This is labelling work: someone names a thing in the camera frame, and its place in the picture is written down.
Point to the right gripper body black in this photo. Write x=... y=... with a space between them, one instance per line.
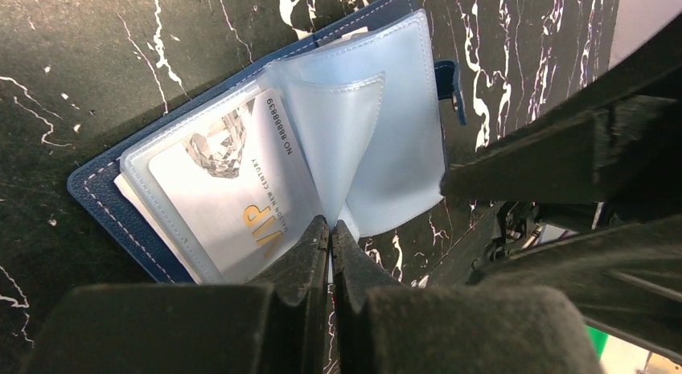
x=509 y=227

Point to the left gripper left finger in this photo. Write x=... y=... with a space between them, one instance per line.
x=273 y=324

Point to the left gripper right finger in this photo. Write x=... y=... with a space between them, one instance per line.
x=387 y=327

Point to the silver credit card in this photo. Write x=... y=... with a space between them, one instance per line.
x=238 y=180

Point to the blue leather card holder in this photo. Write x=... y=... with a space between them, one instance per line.
x=343 y=124

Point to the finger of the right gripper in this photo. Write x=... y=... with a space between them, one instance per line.
x=625 y=280
x=618 y=139

